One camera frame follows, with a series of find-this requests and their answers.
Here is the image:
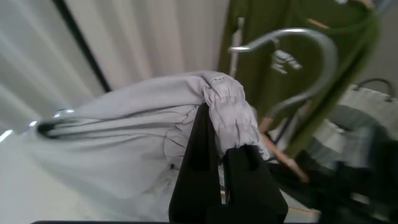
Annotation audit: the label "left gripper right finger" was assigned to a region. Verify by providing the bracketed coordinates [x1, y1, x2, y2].
[222, 144, 289, 223]

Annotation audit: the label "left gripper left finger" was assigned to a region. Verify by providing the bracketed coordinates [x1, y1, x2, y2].
[169, 102, 226, 223]

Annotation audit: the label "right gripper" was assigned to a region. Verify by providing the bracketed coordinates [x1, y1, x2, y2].
[269, 124, 398, 224]

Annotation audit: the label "white laundry basket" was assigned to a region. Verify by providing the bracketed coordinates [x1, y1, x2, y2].
[306, 77, 398, 175]

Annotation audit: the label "white curtain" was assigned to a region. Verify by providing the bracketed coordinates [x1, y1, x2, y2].
[0, 0, 231, 134]

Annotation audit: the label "pale grey trousers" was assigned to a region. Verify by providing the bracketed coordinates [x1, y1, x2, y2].
[23, 70, 271, 223]

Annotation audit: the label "green long-sleeved shirt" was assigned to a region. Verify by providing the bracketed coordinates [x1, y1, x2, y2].
[217, 0, 382, 158]

